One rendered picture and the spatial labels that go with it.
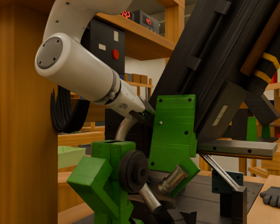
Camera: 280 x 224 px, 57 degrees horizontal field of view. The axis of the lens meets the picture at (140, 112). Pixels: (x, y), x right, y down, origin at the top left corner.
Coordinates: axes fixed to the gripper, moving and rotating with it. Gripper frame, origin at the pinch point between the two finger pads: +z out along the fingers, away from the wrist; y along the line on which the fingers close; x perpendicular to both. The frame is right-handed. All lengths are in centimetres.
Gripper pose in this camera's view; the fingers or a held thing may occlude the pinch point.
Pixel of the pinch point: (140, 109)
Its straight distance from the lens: 69.7
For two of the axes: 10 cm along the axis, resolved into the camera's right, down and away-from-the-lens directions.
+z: 4.9, 3.0, 8.2
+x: -7.3, 6.6, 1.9
